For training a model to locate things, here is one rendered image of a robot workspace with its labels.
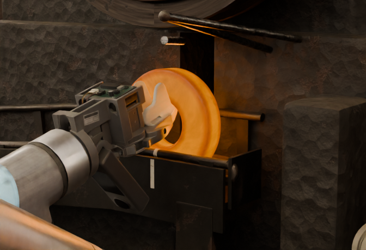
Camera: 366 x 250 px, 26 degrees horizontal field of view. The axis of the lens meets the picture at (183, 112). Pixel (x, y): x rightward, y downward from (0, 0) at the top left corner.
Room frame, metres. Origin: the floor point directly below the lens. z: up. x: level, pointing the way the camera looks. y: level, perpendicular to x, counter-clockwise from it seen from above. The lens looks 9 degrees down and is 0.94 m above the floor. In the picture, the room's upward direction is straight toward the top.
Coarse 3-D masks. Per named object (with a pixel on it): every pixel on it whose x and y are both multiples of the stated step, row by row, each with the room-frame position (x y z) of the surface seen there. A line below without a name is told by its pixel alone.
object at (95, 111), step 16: (80, 96) 0.99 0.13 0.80; (96, 96) 0.97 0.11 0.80; (112, 96) 0.97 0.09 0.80; (128, 96) 0.98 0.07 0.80; (144, 96) 0.99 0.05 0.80; (64, 112) 0.93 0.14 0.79; (80, 112) 0.93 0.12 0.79; (96, 112) 0.94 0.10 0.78; (112, 112) 0.96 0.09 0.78; (128, 112) 0.97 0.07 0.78; (64, 128) 0.94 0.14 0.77; (80, 128) 0.92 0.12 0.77; (96, 128) 0.95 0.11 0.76; (112, 128) 0.97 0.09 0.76; (128, 128) 0.97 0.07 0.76; (96, 144) 0.95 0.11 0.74; (112, 144) 0.97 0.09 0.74; (128, 144) 0.97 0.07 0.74; (96, 160) 0.92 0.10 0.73
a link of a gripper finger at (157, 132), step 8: (168, 120) 1.04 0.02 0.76; (144, 128) 1.01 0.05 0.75; (152, 128) 1.01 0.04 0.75; (160, 128) 1.01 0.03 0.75; (168, 128) 1.02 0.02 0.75; (152, 136) 0.99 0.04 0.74; (160, 136) 1.00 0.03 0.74; (136, 144) 0.99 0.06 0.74; (144, 144) 0.99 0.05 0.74; (152, 144) 0.99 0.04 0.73
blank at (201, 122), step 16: (144, 80) 1.10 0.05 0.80; (160, 80) 1.08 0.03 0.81; (176, 80) 1.07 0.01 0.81; (192, 80) 1.06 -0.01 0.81; (176, 96) 1.07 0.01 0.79; (192, 96) 1.05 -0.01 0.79; (208, 96) 1.06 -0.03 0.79; (192, 112) 1.05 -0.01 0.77; (208, 112) 1.04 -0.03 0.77; (192, 128) 1.05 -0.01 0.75; (208, 128) 1.03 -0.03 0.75; (160, 144) 1.09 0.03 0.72; (176, 144) 1.06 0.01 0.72; (192, 144) 1.05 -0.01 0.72; (208, 144) 1.04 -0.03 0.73
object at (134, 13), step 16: (96, 0) 1.11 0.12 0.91; (112, 0) 1.10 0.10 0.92; (128, 0) 1.08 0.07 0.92; (176, 0) 1.03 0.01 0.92; (192, 0) 1.01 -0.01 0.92; (208, 0) 1.00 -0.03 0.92; (224, 0) 0.99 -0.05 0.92; (240, 0) 1.02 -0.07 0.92; (112, 16) 1.10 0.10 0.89; (128, 16) 1.08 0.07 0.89; (144, 16) 1.06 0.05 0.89; (192, 16) 1.01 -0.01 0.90; (208, 16) 1.00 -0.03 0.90
